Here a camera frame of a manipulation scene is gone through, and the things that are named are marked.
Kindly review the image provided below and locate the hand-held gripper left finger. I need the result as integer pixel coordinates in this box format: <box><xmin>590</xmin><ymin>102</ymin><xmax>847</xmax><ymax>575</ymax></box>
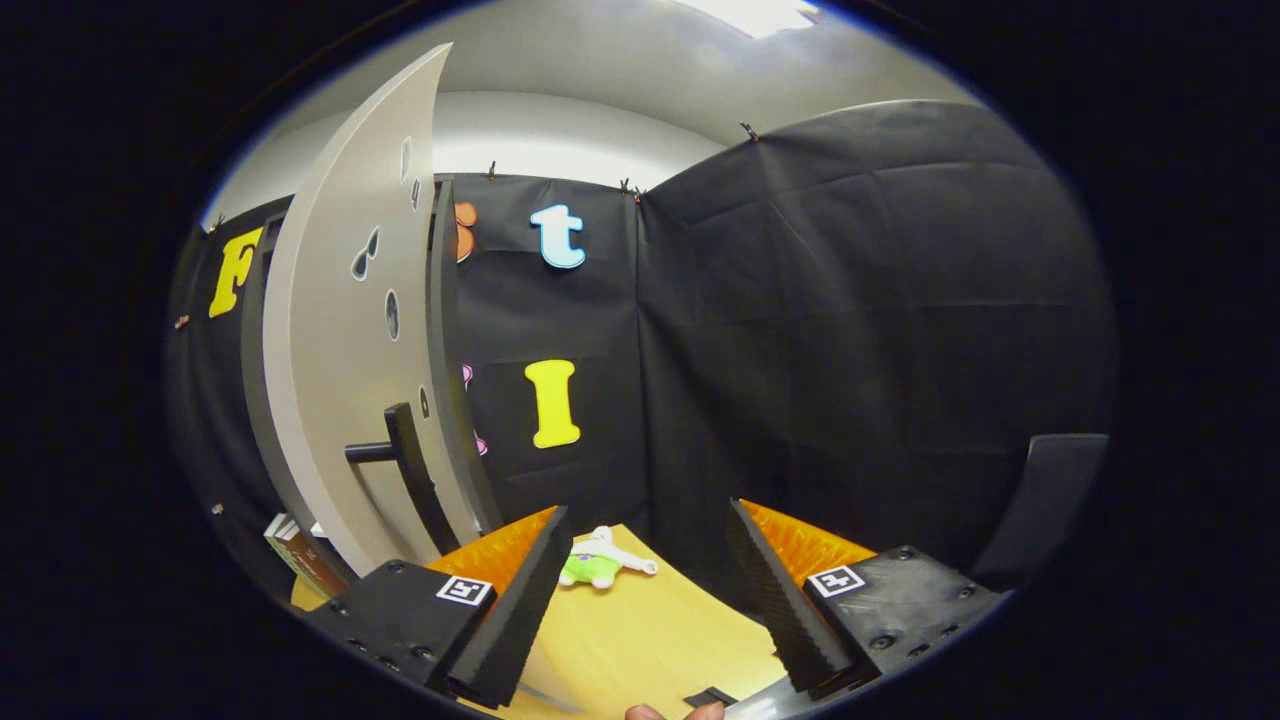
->
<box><xmin>298</xmin><ymin>505</ymin><xmax>574</xmax><ymax>711</ymax></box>

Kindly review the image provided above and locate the brown book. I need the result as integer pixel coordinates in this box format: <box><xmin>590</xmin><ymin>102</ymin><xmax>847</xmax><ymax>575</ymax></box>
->
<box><xmin>285</xmin><ymin>530</ymin><xmax>353</xmax><ymax>599</ymax></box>

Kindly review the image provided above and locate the green plush toy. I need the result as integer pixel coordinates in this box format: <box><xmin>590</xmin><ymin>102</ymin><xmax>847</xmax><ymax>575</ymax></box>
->
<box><xmin>558</xmin><ymin>526</ymin><xmax>661</xmax><ymax>591</ymax></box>

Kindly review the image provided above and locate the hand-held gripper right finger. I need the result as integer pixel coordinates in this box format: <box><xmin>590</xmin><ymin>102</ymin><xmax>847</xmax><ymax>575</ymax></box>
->
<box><xmin>725</xmin><ymin>498</ymin><xmax>1010</xmax><ymax>700</ymax></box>

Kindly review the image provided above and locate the beige cabinet door with handle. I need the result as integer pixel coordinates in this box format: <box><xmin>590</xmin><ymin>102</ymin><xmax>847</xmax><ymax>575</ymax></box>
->
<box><xmin>262</xmin><ymin>42</ymin><xmax>463</xmax><ymax>579</ymax></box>

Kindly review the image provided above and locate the black backdrop cloth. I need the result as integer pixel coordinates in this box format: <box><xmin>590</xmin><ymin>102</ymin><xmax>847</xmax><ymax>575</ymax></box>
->
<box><xmin>165</xmin><ymin>98</ymin><xmax>1119</xmax><ymax>601</ymax></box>

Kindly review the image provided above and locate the dark grey cabinet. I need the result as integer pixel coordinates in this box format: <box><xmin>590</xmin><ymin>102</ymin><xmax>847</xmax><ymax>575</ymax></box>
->
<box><xmin>238</xmin><ymin>178</ymin><xmax>506</xmax><ymax>586</ymax></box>

